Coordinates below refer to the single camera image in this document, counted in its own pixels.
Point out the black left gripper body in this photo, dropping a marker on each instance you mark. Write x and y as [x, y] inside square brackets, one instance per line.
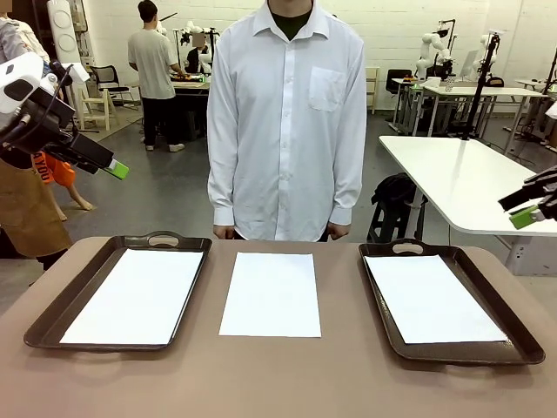
[43, 126]

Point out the white A4 sheet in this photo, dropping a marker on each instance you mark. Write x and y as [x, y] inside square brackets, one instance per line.
[135, 296]
[431, 300]

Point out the white A4 paper stack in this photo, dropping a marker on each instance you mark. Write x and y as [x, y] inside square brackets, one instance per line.
[270, 296]

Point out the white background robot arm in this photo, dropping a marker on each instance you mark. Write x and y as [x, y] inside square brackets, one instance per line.
[428, 52]
[486, 45]

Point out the person's right hand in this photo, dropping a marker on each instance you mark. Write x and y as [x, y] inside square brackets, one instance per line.
[225, 232]

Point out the person's left hand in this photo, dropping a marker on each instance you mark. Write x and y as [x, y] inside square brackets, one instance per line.
[338, 230]

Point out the mannequin with orange trousers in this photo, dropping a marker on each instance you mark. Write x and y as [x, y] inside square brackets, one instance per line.
[63, 174]

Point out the white wooden chair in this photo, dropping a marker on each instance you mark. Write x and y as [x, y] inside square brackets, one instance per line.
[93, 109]

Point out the black mesh office chair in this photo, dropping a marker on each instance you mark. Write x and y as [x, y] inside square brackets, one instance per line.
[109, 80]

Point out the large white table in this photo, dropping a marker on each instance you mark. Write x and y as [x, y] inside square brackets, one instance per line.
[461, 174]

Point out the white tower air conditioner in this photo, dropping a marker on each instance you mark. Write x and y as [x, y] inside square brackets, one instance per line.
[65, 30]

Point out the man in grey t-shirt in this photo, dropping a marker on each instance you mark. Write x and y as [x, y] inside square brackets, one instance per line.
[152, 56]

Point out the long white background table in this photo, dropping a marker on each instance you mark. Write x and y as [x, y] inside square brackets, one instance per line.
[478, 90]

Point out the brown background work table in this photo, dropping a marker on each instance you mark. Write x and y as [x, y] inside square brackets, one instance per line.
[191, 85]

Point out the brown plastic tray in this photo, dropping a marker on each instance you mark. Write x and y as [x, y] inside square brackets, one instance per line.
[48, 331]
[526, 348]

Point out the black backpack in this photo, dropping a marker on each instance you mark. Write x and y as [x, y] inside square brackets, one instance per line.
[393, 189]

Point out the patterned paper cup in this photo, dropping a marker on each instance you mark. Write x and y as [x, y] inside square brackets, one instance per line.
[449, 85]

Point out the seated person in black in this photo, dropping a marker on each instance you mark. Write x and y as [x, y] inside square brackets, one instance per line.
[196, 56]

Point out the black background office chair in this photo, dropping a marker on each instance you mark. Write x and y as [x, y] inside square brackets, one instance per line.
[398, 78]

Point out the person in white shirt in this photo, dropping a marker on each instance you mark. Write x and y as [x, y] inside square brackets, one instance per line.
[287, 130]

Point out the white shelf rack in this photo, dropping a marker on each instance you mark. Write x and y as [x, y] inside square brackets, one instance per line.
[373, 89]

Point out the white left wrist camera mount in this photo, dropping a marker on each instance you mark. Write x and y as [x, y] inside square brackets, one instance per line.
[78, 73]

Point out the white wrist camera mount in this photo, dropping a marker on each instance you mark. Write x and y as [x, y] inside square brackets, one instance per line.
[78, 73]
[552, 109]

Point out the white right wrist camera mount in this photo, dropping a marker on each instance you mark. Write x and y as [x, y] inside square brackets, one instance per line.
[552, 109]

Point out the tall black camera tripod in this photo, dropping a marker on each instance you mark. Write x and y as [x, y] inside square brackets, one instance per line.
[478, 91]

